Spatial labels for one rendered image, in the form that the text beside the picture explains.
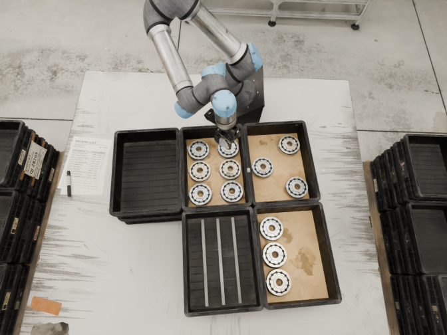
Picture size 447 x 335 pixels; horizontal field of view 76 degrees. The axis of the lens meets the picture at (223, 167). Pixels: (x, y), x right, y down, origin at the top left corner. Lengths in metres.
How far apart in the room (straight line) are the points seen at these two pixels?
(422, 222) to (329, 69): 1.55
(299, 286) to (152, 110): 1.18
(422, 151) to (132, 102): 1.82
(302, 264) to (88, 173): 1.14
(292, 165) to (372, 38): 2.20
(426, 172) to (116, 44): 2.72
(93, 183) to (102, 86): 0.60
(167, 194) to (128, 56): 1.87
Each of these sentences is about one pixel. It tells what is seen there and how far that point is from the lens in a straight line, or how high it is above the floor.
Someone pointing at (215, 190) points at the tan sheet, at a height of 0.83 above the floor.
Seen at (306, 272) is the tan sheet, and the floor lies 0.83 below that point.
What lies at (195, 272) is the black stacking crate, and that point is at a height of 0.83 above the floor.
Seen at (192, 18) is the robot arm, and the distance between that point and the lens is 1.24.
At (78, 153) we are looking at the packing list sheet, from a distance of 1.71.
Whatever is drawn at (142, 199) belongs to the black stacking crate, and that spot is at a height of 0.83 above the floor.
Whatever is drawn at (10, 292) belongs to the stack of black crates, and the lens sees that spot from 2.19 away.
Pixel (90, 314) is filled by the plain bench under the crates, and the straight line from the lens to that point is 1.52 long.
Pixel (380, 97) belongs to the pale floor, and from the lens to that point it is 2.98.
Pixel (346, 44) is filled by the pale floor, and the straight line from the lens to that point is 3.24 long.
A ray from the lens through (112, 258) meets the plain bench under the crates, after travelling 1.50.
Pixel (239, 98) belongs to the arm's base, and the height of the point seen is 0.91.
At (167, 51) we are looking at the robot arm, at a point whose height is 1.29.
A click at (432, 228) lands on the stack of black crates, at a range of 2.20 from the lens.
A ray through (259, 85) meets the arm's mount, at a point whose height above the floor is 0.92.
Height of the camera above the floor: 2.11
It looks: 69 degrees down
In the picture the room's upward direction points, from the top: 4 degrees clockwise
